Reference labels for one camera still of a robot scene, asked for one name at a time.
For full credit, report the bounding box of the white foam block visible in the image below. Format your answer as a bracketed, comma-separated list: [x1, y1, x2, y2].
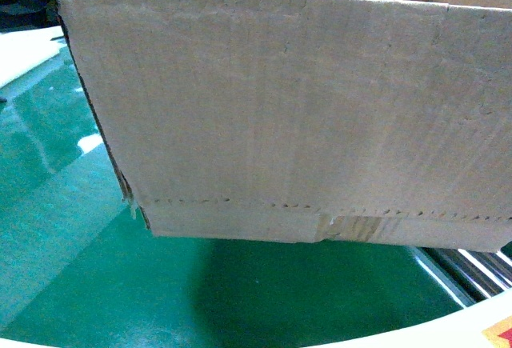
[1, 26, 63, 87]

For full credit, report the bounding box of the brown cardboard box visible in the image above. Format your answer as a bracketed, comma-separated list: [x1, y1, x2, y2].
[58, 0, 511, 251]

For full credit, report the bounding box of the green curved conveyor belt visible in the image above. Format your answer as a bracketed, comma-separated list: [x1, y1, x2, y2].
[0, 46, 512, 348]

